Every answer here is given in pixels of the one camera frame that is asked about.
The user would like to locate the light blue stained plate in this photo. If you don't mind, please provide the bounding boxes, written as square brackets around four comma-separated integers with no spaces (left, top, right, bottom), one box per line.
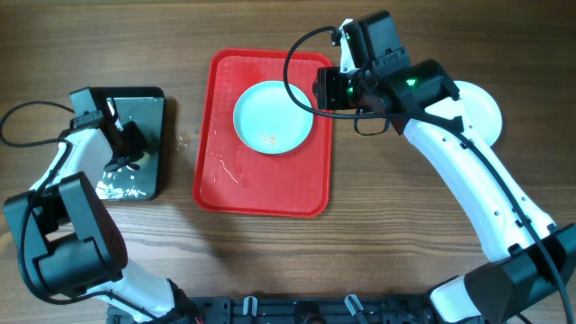
[233,80,314,155]

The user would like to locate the green and yellow sponge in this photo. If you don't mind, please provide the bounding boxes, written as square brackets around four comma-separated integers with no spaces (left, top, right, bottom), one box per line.
[127,151,151,171]

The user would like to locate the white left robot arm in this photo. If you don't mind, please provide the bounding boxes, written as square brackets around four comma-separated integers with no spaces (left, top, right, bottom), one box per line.
[4,122,203,323]

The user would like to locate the black water tray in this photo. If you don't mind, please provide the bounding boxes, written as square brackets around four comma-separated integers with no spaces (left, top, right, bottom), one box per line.
[95,86,167,201]

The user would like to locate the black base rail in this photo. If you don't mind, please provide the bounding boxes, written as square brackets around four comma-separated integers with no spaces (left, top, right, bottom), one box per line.
[106,293,443,324]

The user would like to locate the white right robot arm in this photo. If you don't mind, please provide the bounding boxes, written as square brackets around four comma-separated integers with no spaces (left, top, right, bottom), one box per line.
[313,60,575,323]

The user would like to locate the white stained plate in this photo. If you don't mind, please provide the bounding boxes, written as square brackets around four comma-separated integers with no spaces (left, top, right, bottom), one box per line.
[454,80,503,149]

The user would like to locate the red plastic tray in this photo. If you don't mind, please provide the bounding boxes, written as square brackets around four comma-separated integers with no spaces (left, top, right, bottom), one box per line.
[193,49,333,218]

